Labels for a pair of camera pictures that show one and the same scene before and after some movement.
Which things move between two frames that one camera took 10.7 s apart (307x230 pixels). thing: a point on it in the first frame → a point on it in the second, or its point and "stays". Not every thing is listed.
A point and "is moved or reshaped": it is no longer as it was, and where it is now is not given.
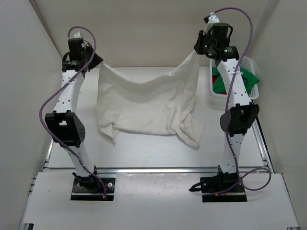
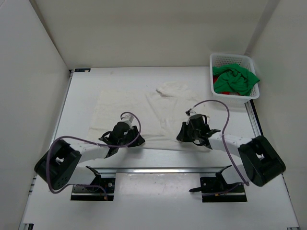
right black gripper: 199,47 → 183,137
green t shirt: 218,85 stays
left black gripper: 96,60 → 133,132
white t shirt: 164,106 is moved or reshaped
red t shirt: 214,78 stays
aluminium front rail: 159,170 stays
